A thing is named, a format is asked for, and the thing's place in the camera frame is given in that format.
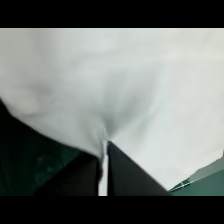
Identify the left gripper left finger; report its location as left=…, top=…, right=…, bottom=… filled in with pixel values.
left=35, top=151, right=103, bottom=197

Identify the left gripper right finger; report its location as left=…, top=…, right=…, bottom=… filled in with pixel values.
left=106, top=140, right=170, bottom=197

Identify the white shirt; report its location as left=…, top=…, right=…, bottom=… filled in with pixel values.
left=0, top=28, right=224, bottom=197

